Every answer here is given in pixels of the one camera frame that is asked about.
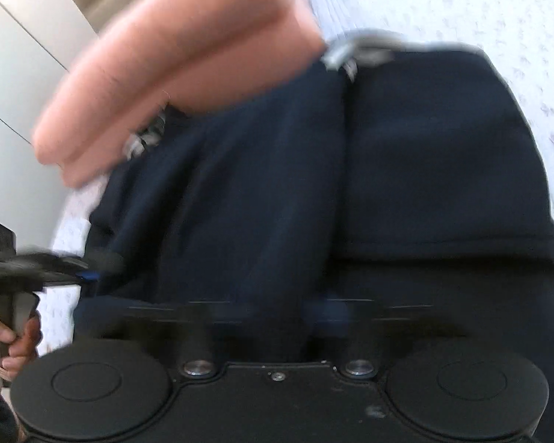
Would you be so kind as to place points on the person's left hand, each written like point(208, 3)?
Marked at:
point(21, 348)

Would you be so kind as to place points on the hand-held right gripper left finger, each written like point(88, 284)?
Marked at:
point(197, 332)

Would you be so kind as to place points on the white patterned bed sheet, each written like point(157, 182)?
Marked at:
point(466, 14)

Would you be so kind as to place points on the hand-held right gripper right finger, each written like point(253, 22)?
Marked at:
point(334, 320)

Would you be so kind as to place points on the white wardrobe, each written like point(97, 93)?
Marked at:
point(23, 69)

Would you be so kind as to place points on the dark navy garment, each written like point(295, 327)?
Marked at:
point(397, 170)

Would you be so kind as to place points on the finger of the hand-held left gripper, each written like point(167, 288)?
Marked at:
point(74, 267)

